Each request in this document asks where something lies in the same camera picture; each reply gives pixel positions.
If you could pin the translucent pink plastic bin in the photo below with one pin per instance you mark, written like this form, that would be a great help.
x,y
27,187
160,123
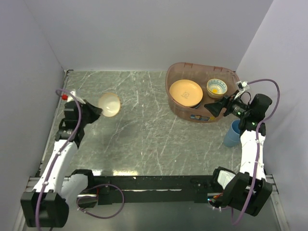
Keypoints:
x,y
200,74

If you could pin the blue plastic cup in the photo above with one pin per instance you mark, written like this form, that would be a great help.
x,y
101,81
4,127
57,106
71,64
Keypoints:
x,y
232,137

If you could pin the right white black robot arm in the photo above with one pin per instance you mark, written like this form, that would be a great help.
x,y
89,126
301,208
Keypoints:
x,y
247,190

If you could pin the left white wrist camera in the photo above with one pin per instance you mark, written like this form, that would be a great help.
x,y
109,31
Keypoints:
x,y
71,95

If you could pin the yellow orange plate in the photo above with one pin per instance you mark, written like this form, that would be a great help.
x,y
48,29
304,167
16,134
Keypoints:
x,y
186,92

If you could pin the blue yellow patterned bowl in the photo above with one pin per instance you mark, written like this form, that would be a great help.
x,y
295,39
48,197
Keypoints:
x,y
216,88

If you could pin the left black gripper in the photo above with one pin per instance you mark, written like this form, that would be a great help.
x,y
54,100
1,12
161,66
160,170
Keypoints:
x,y
95,111

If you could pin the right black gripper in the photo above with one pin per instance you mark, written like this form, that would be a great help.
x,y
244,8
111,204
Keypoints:
x,y
215,108

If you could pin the white bowl orange rim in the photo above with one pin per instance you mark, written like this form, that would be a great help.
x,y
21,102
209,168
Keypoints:
x,y
110,104

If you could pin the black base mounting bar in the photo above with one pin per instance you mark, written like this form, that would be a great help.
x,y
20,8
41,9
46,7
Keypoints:
x,y
151,189

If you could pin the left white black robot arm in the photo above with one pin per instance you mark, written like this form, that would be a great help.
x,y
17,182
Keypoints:
x,y
47,205

